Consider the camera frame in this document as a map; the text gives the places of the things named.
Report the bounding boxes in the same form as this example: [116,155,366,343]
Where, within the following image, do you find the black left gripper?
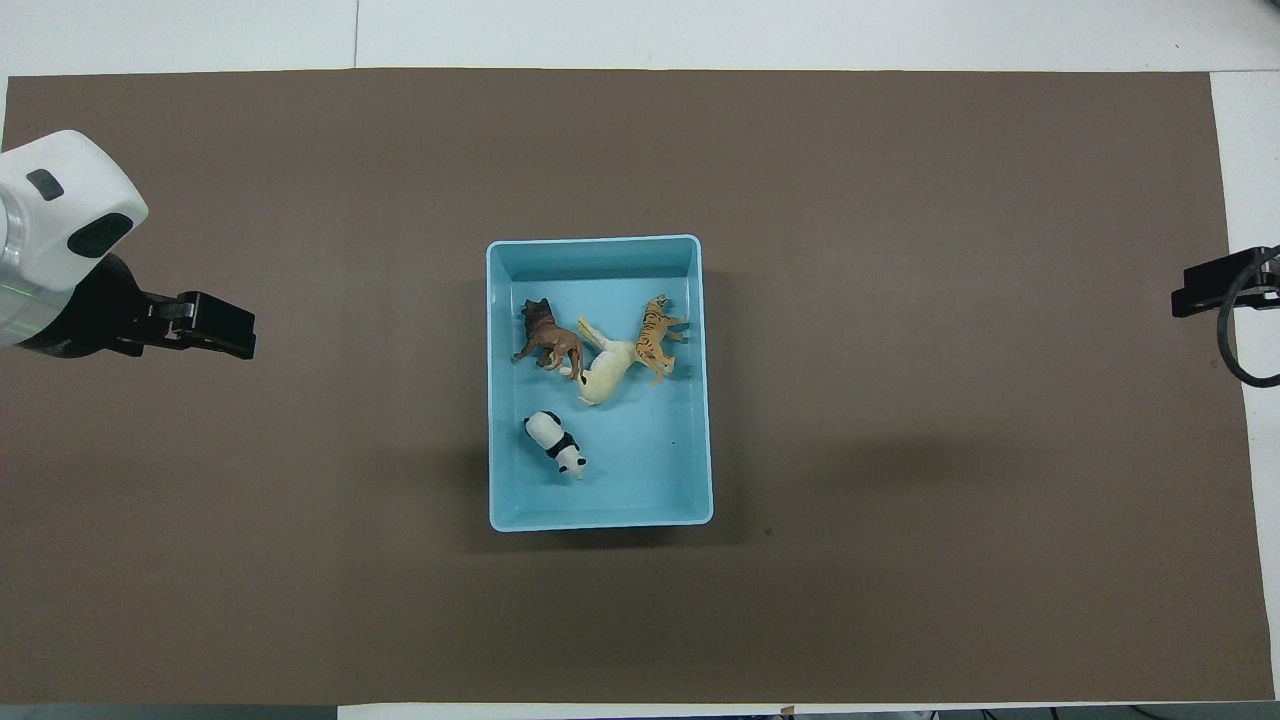
[20,255,256,361]

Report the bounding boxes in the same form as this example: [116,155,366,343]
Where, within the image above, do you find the brown lion toy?
[512,298,586,381]

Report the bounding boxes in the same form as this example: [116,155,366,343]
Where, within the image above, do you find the black and white panda toy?
[524,410,589,482]

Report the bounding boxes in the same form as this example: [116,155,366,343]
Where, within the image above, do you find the cream horse toy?
[560,316,641,407]

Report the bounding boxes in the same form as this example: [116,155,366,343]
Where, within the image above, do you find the orange striped tiger toy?
[635,294,691,386]

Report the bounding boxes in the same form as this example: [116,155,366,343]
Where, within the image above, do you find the blue plastic storage box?
[487,234,715,532]

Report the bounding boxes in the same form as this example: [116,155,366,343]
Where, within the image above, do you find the brown table mat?
[0,68,1276,706]

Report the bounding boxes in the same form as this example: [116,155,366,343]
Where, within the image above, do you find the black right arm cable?
[1215,250,1280,389]

